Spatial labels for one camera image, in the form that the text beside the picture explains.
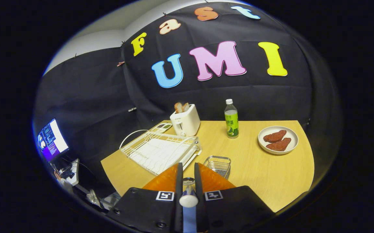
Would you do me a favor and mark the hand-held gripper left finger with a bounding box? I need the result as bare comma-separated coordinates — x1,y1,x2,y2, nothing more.
106,162,183,233

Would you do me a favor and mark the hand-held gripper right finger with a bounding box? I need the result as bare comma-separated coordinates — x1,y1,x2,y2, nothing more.
194,162,275,233

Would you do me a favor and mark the white-handled metal spoon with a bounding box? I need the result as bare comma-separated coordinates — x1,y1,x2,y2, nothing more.
179,177,199,208

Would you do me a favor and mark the metal wire basket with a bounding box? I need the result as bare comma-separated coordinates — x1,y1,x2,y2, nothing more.
203,156,231,179

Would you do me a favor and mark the white wire dish rack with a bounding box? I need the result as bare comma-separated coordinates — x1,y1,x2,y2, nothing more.
120,130,202,176

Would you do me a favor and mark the white round dish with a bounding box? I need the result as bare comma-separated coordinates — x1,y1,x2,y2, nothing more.
258,126,299,155

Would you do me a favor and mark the white divided tray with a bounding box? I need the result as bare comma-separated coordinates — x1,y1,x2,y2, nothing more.
149,123,173,134

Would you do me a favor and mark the white toaster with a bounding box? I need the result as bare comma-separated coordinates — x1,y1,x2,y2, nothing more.
170,104,201,137

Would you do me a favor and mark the green label drink bottle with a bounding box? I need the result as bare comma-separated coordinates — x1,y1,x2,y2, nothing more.
224,99,239,139

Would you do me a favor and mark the brown meat piece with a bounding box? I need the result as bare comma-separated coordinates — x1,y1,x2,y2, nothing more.
266,138,292,152
263,130,287,143

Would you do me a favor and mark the black backdrop cloth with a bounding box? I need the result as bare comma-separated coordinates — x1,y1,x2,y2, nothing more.
33,2,343,194

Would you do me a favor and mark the computer monitor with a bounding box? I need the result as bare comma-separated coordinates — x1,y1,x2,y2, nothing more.
38,118,69,162

